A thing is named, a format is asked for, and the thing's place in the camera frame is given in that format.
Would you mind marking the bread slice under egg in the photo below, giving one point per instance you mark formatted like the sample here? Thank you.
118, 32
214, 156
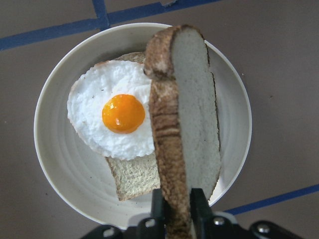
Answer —
134, 176

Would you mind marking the brown crust bread slice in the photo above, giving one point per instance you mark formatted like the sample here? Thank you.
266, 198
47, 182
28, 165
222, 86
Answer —
183, 39

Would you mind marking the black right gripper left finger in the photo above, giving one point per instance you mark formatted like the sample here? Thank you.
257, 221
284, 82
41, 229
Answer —
153, 227

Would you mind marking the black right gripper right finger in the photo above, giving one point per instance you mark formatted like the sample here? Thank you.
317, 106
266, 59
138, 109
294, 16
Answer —
209, 224

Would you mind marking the fried egg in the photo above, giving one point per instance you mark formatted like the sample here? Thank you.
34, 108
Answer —
108, 108

